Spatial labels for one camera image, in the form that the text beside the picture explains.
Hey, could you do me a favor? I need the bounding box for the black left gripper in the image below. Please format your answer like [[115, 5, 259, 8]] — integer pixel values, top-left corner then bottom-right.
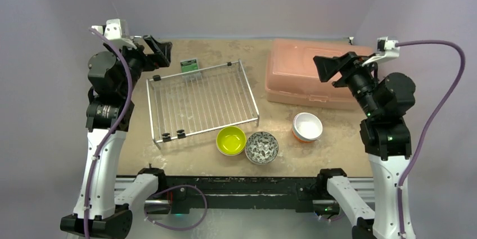
[[107, 35, 170, 97]]

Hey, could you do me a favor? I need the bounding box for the white orange bowl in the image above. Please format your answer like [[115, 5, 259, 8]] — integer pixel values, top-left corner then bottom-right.
[[291, 112, 323, 143]]

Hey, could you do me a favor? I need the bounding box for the black white patterned bowl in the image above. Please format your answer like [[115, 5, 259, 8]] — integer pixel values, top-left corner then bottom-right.
[[245, 132, 279, 165]]

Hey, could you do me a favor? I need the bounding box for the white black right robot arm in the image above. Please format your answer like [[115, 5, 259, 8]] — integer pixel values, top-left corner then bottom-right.
[[313, 52, 416, 238]]

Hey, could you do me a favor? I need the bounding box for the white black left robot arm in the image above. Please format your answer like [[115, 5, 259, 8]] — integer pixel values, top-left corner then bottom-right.
[[60, 35, 173, 238]]

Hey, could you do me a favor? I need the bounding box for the green white card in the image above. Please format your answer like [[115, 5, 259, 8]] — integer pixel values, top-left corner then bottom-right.
[[180, 58, 199, 73]]

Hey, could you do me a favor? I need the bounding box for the pink plastic storage box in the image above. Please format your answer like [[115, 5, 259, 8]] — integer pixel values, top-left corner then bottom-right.
[[265, 39, 373, 110]]

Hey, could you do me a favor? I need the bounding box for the yellow green bowl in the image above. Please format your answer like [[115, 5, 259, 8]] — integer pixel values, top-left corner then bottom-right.
[[216, 126, 247, 156]]

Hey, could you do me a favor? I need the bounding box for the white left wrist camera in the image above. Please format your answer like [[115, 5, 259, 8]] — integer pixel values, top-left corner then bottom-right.
[[91, 19, 137, 49]]

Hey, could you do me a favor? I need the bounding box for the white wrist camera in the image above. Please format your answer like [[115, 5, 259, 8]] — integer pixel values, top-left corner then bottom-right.
[[362, 37, 400, 66], [91, 19, 137, 49]]

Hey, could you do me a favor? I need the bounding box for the silver wire dish rack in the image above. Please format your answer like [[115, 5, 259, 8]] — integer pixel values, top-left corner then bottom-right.
[[146, 60, 260, 145]]

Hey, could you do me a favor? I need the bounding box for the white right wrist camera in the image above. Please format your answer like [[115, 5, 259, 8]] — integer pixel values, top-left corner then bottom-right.
[[362, 37, 400, 66]]

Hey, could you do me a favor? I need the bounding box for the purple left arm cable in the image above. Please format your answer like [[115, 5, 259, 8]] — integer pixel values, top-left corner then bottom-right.
[[83, 27, 134, 239]]

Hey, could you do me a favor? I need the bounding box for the black aluminium mounting rail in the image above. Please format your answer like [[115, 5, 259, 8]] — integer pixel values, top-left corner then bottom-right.
[[113, 175, 375, 216]]

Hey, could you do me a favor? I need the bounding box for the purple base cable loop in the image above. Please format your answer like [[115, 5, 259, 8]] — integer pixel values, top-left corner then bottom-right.
[[143, 184, 208, 232]]

